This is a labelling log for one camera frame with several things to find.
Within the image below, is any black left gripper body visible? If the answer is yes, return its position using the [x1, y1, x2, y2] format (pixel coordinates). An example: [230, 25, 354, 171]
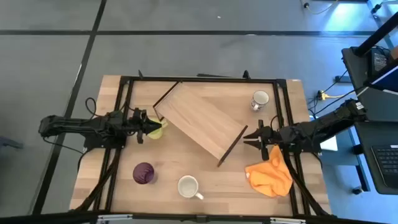
[126, 108, 149, 145]

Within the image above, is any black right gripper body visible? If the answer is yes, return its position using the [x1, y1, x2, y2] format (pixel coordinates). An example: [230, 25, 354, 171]
[257, 119, 282, 162]

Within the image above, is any yellow-green mug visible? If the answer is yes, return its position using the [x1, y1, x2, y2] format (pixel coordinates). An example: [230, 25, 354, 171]
[146, 117, 169, 140]

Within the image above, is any blue white floral mug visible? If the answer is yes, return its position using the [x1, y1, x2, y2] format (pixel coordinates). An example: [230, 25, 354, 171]
[250, 90, 270, 112]

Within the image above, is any purple faceted tumbler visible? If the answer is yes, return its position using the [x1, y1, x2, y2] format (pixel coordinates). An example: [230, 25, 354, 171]
[132, 162, 155, 185]

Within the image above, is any red mug white inside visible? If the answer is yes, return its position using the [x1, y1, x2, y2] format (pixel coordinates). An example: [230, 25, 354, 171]
[177, 175, 205, 200]

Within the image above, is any orange cloth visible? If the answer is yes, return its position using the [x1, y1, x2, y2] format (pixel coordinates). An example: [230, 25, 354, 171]
[244, 144, 294, 198]

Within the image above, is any white box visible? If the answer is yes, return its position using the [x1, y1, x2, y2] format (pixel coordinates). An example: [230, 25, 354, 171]
[319, 135, 339, 152]

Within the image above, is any thin black bar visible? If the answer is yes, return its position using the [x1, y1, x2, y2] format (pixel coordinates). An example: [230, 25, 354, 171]
[197, 73, 233, 78]

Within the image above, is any black rig beam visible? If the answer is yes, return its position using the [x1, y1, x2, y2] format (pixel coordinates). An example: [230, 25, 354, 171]
[0, 210, 398, 224]

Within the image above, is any black desk with keyboard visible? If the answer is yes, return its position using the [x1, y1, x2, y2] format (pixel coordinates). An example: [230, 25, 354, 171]
[353, 120, 398, 196]

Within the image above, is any black desk with laptop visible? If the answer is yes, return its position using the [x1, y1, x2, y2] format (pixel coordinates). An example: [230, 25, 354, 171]
[341, 45, 398, 123]

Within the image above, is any black keyboard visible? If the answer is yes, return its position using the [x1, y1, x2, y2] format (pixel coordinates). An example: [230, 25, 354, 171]
[371, 144, 398, 189]

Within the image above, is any grey chair leg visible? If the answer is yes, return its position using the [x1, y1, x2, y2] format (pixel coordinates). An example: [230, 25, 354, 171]
[0, 136, 24, 150]

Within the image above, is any dark laptop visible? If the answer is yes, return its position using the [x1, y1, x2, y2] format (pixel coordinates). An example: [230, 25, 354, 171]
[363, 60, 398, 94]

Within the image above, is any black power adapter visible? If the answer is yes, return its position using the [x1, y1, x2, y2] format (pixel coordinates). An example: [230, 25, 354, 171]
[368, 48, 392, 78]

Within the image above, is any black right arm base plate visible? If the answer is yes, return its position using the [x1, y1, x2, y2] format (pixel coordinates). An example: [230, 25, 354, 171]
[281, 136, 322, 154]

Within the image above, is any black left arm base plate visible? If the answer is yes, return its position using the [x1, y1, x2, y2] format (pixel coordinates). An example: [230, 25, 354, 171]
[83, 124, 129, 151]

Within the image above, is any black aluminium table frame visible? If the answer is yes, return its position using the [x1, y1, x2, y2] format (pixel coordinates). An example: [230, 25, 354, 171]
[92, 74, 313, 218]

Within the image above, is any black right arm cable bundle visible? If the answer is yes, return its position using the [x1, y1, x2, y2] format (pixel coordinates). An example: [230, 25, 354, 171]
[281, 152, 332, 217]

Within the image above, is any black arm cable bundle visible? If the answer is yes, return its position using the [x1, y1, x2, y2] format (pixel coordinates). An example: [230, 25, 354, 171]
[74, 148, 122, 213]
[281, 152, 332, 217]

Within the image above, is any black left arm cable bundle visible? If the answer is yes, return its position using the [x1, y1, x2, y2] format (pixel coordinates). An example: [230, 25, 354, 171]
[74, 148, 122, 213]

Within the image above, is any yellow floor cable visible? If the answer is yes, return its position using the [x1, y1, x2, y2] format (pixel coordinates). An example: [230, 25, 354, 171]
[300, 0, 340, 16]

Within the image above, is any black diagonal post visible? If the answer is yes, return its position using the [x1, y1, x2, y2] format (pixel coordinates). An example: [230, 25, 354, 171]
[354, 11, 398, 58]

